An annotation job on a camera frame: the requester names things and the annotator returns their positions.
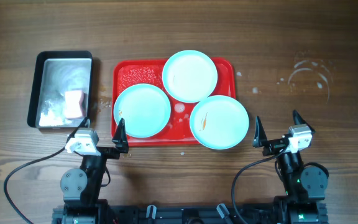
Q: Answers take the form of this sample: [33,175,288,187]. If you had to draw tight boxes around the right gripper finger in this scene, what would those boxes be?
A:
[292,110,315,134]
[252,116,267,147]

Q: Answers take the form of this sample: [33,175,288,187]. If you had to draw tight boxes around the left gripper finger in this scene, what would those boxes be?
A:
[112,118,129,153]
[68,117,90,139]

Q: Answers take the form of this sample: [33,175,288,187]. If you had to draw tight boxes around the pink sponge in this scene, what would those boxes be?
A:
[64,90,85,119]

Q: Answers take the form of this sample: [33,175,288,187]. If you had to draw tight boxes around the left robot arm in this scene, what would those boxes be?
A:
[52,118,129,224]

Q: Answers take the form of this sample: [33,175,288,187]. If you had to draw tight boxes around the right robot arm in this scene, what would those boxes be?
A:
[253,110,329,224]

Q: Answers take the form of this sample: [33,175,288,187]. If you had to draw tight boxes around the red plastic tray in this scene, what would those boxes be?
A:
[112,57,236,147]

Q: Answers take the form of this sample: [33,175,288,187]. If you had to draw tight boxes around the black metal basin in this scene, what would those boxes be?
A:
[27,50,93,129]

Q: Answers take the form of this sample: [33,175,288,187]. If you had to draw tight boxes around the mint plate with orange stain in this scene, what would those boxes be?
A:
[189,95,250,150]

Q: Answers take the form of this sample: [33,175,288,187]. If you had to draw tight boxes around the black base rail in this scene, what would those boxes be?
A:
[52,203,329,224]

